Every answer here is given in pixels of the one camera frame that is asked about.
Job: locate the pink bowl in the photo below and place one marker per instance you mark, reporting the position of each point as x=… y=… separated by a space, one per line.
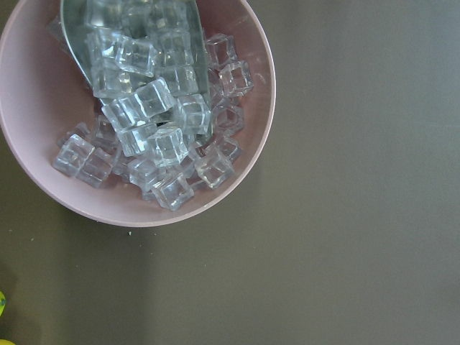
x=42 y=95

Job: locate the clear ice cubes pile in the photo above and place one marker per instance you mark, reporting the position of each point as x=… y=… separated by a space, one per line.
x=167 y=167

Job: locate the yellow lemon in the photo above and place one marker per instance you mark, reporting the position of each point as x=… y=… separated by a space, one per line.
x=6 y=342
x=3 y=302

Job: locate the metal ice scoop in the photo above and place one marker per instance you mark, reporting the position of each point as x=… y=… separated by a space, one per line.
x=145 y=61

